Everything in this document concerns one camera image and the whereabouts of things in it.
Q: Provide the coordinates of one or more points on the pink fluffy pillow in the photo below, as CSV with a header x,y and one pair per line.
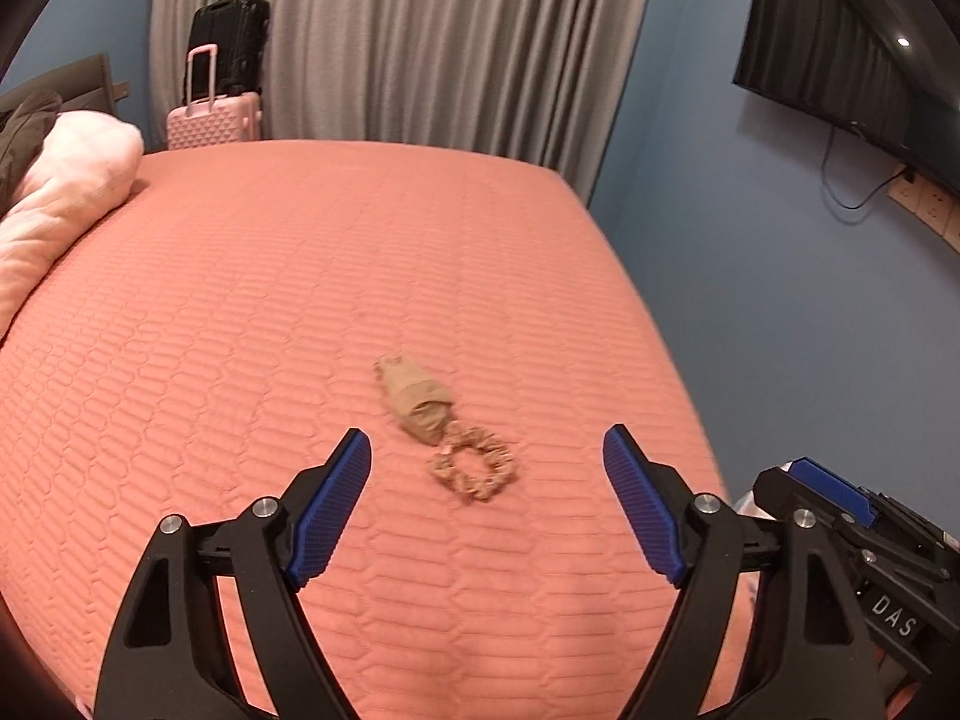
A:
x,y
67,180

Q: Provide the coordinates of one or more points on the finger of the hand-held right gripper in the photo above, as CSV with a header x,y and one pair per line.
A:
x,y
776,487
832,481

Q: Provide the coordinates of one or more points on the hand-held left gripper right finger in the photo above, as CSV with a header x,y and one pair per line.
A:
x,y
645,510

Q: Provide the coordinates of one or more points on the grey curtain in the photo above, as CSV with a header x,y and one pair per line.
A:
x,y
420,45

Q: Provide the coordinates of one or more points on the beige sock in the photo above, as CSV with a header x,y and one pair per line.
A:
x,y
412,394

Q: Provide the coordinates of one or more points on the black wall television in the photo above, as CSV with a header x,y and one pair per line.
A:
x,y
840,45

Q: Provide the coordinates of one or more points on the pink suitcase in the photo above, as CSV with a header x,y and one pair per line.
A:
x,y
217,124

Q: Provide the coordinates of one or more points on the pink quilted bed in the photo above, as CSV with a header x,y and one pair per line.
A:
x,y
300,277

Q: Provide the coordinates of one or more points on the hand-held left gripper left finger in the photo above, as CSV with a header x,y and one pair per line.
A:
x,y
330,510

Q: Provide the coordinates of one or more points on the beige hair scrunchie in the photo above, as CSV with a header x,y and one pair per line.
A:
x,y
491,480

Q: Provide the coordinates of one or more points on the beige wall socket panel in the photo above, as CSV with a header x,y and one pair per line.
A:
x,y
926,206

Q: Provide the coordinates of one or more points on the black suitcase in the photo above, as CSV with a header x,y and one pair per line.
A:
x,y
229,45

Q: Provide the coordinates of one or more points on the dark cloth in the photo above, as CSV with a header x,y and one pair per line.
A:
x,y
26,135

